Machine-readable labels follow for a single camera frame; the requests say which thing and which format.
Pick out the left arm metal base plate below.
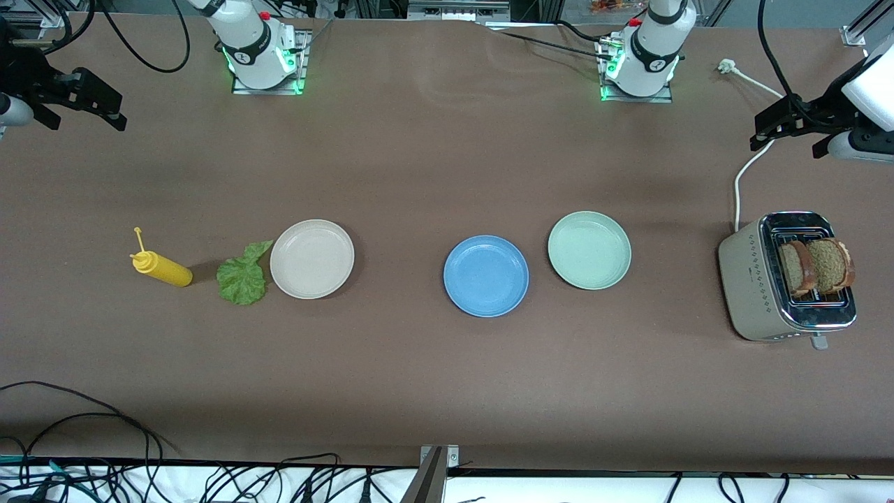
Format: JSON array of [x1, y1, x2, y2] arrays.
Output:
[[599, 38, 673, 104]]

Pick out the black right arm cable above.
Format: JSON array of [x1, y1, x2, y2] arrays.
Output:
[[42, 0, 191, 74]]

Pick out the pale green round plate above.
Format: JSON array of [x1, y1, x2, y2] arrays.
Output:
[[548, 211, 632, 291]]

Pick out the black base connector cable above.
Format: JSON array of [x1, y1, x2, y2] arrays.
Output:
[[482, 20, 619, 62]]

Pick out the beige round plate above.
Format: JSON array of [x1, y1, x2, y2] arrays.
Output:
[[270, 219, 356, 300]]

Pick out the brown bread slice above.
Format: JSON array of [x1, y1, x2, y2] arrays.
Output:
[[779, 241, 816, 298], [805, 238, 856, 294]]

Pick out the silver aluminium frame profile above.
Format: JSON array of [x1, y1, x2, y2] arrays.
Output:
[[842, 0, 894, 48]]

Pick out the black looping cable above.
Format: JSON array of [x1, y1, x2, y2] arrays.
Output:
[[0, 381, 179, 483]]

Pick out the beige chrome toaster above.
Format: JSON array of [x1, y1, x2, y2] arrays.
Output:
[[718, 212, 858, 350]]

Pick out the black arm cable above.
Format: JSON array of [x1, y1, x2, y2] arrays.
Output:
[[42, 0, 191, 74], [758, 0, 849, 130]]

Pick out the green lettuce leaf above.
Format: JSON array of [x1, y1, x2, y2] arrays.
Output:
[[216, 240, 274, 306]]

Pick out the grey electronics box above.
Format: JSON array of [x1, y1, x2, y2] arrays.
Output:
[[407, 0, 512, 22]]

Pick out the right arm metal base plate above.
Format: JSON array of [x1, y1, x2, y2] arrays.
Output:
[[232, 29, 308, 96]]

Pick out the blue round plate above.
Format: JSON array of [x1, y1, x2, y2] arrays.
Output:
[[444, 235, 530, 319]]

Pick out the white toaster power cable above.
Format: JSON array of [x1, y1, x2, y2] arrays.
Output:
[[718, 59, 786, 233]]

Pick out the small metal corner bracket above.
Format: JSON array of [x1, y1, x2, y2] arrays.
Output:
[[419, 445, 460, 467]]

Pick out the dark aluminium frame profile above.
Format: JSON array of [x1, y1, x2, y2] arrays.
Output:
[[400, 447, 448, 503]]

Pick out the yellow mustard squeeze bottle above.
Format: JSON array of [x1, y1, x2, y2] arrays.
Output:
[[130, 227, 193, 288]]

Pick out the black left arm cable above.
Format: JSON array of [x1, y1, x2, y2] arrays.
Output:
[[758, 0, 849, 130]]

